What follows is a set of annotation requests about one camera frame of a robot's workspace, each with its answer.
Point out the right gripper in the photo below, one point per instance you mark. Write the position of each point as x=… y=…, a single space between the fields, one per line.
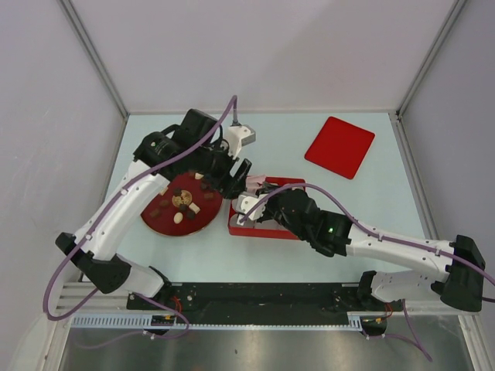
x=268 y=202

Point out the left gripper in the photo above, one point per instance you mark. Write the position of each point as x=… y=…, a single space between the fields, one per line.
x=219 y=182

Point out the red chocolate box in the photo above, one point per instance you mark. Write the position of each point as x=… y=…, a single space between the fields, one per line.
x=269 y=228

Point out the round red plate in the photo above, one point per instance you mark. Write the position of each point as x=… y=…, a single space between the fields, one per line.
x=191 y=193

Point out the pink metal tongs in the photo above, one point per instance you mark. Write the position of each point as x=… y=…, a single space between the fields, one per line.
x=254 y=183

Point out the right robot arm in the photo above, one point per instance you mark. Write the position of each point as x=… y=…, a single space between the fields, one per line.
x=452 y=270

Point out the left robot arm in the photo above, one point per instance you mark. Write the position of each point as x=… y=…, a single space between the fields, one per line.
x=198 y=144

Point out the white bar chocolate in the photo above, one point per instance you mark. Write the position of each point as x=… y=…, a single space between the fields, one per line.
x=194 y=208

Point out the white round swirl chocolate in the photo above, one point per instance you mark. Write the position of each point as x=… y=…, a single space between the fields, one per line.
x=178 y=218

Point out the white paper cup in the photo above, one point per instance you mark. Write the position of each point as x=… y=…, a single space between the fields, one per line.
x=234 y=221

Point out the red box lid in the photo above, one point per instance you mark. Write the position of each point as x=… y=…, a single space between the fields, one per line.
x=340 y=147

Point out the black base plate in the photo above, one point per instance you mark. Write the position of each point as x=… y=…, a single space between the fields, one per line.
x=273 y=302

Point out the grey cable duct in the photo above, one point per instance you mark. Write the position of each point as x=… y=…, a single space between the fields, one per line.
x=157 y=322

